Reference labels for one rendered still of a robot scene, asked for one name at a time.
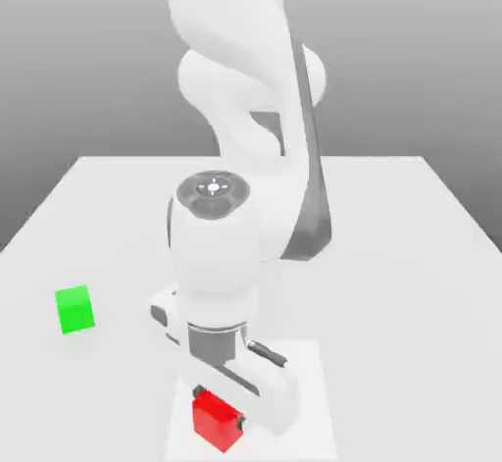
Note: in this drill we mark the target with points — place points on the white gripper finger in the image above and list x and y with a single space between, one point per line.
198 390
239 423

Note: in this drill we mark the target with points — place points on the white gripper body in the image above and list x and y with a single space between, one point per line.
270 395

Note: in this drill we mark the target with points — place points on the small red cube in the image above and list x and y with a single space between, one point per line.
215 422

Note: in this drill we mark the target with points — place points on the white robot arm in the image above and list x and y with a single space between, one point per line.
219 258

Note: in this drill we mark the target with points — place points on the small green cube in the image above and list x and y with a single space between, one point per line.
74 309

